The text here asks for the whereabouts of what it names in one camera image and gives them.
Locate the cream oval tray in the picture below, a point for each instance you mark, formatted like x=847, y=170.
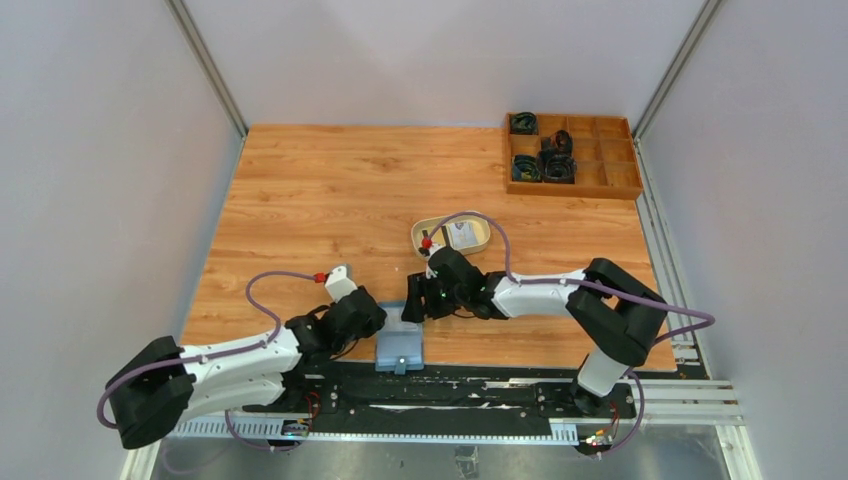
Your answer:
x=437, y=232

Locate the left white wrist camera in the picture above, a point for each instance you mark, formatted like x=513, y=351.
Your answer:
x=339, y=282

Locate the aluminium rail frame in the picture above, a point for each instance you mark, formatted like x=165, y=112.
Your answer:
x=661, y=402

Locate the rolled black belt lower centre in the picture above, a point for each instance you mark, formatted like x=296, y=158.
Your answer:
x=559, y=168

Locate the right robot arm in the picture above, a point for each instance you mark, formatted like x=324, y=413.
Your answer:
x=620, y=314

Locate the white printed card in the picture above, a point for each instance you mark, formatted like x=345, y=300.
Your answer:
x=462, y=235

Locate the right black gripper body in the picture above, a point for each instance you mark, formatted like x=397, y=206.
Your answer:
x=421, y=298

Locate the rolled dark belt centre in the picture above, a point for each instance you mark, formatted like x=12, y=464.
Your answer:
x=561, y=142

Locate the wooden compartment box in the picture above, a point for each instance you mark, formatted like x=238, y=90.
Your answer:
x=607, y=165

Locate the rolled dark belt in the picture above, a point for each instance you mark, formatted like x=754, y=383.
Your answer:
x=561, y=142
x=523, y=123

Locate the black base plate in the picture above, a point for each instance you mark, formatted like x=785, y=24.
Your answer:
x=447, y=400

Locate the rolled blue belt lower left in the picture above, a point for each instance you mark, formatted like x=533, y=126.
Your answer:
x=525, y=168

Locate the blue card holder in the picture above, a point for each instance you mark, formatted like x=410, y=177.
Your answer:
x=399, y=344

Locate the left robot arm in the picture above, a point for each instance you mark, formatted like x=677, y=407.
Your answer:
x=166, y=385

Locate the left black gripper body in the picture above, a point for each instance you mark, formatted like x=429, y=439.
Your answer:
x=370, y=317

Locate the rolled dark belt top left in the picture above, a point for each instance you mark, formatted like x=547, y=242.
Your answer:
x=523, y=123

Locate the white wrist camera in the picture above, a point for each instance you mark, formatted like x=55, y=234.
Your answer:
x=432, y=257
x=339, y=282

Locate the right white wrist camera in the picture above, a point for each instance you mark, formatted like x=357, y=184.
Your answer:
x=432, y=257

